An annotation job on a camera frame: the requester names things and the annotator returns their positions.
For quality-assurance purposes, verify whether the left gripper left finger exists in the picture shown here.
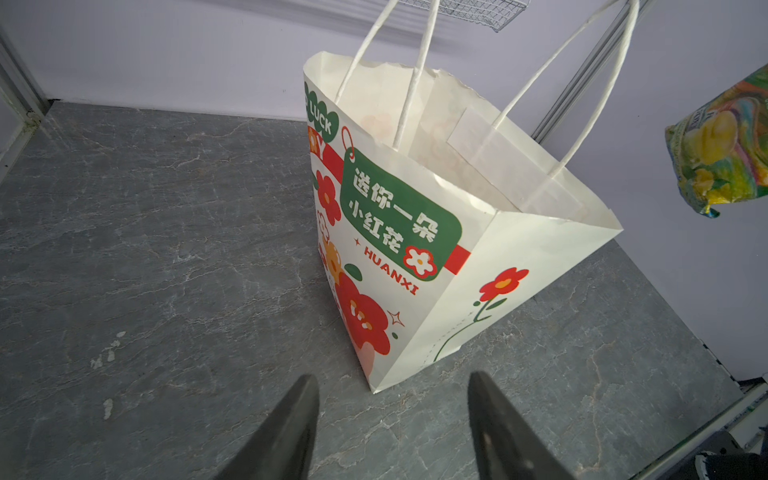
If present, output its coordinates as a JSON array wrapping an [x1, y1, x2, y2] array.
[[215, 374, 320, 480]]

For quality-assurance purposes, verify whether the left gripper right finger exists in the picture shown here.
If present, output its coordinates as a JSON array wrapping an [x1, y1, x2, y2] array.
[[468, 371, 573, 479]]

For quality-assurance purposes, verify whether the white floral paper bag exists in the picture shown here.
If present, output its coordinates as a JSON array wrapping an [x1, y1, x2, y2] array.
[[302, 0, 641, 395]]

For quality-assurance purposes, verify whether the green Fox's spring tea bag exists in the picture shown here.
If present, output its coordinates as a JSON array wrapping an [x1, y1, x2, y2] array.
[[665, 66, 767, 218]]

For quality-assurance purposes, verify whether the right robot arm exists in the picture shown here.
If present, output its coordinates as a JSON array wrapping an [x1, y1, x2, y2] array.
[[667, 428, 767, 480]]

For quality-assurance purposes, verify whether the long white wire basket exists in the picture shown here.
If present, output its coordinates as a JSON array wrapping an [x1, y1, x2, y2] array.
[[388, 0, 529, 33]]

